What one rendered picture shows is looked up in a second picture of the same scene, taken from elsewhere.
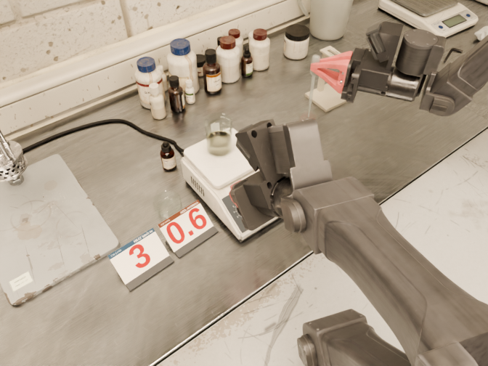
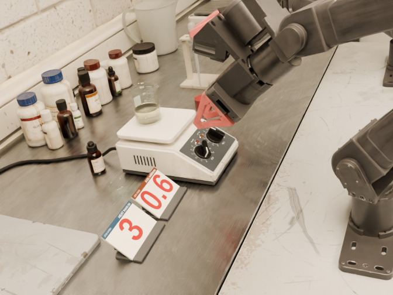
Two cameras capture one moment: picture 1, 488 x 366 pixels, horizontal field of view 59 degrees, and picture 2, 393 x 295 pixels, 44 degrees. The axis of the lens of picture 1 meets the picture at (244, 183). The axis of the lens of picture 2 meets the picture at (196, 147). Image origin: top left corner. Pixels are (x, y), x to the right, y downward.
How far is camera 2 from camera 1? 0.41 m
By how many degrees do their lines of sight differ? 26
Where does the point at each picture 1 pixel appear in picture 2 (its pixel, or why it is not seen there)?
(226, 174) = (171, 130)
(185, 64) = (64, 89)
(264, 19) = (106, 53)
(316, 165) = (279, 12)
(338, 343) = (377, 124)
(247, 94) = (128, 104)
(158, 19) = (14, 68)
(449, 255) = not seen: hidden behind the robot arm
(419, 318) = not seen: outside the picture
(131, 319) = (161, 280)
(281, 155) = (248, 21)
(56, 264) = (43, 280)
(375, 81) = not seen: hidden behind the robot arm
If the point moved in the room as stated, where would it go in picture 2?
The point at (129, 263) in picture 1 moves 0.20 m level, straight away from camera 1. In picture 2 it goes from (126, 239) to (41, 205)
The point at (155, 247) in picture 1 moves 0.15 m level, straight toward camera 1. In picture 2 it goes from (140, 218) to (211, 252)
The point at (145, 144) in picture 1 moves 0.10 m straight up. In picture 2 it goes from (60, 168) to (45, 126)
